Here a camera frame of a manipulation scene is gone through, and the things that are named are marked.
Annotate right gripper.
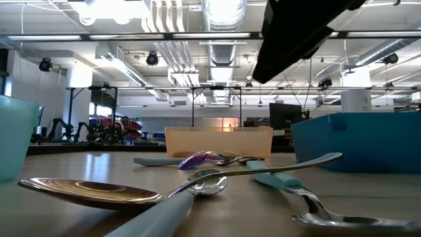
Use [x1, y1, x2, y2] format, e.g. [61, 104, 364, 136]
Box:
[252, 0, 366, 84]

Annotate grey-blue handled silver spoon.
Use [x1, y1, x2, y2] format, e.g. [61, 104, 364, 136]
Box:
[104, 169, 228, 237]
[216, 154, 265, 166]
[133, 156, 239, 167]

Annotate green handled silver spoon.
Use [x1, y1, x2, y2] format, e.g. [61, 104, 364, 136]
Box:
[245, 159, 421, 235]

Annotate iridescent rainbow metal spoon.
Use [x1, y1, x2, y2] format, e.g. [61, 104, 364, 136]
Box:
[17, 151, 343, 212]
[176, 150, 231, 171]

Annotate black hanging spotlight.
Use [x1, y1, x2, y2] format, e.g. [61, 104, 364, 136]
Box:
[317, 77, 334, 89]
[38, 57, 53, 72]
[382, 52, 399, 65]
[145, 51, 160, 66]

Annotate black background monitor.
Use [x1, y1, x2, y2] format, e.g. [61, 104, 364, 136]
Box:
[268, 102, 304, 131]

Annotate linear ceiling light strip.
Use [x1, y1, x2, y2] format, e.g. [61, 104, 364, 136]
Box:
[0, 31, 421, 41]

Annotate blue plastic bin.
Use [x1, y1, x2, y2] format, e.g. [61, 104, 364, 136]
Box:
[291, 112, 421, 174]

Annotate red background bins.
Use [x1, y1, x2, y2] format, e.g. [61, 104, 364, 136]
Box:
[100, 117, 144, 138]

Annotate black background robot arms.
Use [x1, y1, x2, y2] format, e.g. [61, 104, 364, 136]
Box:
[45, 117, 101, 145]

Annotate corrugated silver ventilation duct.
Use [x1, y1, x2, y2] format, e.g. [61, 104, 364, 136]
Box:
[200, 0, 248, 103]

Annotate black background frame table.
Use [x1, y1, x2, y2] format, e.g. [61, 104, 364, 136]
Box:
[65, 86, 243, 143]

